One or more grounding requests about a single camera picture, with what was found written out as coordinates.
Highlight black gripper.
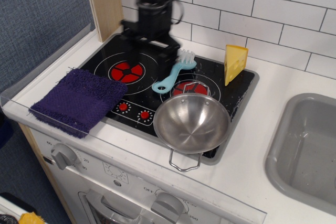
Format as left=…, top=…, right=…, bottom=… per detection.
left=121, top=1, right=180, bottom=80

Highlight blue dish brush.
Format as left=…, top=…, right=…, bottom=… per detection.
left=152, top=49, right=197, bottom=94

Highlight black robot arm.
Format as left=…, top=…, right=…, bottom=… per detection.
left=121, top=0, right=180, bottom=81

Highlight purple towel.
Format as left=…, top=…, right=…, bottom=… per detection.
left=29, top=69, right=128, bottom=138

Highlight black toy stovetop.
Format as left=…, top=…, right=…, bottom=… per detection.
left=78, top=34, right=260, bottom=166

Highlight yellow cheese wedge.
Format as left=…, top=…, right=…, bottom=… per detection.
left=224, top=45, right=248, bottom=86

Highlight grey left oven knob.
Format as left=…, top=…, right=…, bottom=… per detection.
left=51, top=143, right=77, bottom=170

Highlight grey oven knob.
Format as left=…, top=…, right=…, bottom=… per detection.
left=151, top=193, right=185, bottom=223
left=51, top=143, right=77, bottom=170

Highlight grey right oven knob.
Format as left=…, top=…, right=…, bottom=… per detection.
left=151, top=193, right=185, bottom=223

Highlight grey sink basin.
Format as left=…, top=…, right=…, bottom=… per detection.
left=265, top=93, right=335, bottom=215

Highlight yellow object at corner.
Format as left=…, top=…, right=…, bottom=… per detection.
left=18, top=212, right=45, bottom=224

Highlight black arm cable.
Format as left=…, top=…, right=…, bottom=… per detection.
left=170, top=0, right=184, bottom=25

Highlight wooden side post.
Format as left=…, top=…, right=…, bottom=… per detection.
left=89, top=0, right=124, bottom=42

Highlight steel bowl with wire handles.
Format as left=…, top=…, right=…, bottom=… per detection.
left=153, top=90, right=232, bottom=172

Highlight silver oven door handle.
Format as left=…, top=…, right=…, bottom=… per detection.
left=85, top=190, right=153, bottom=223

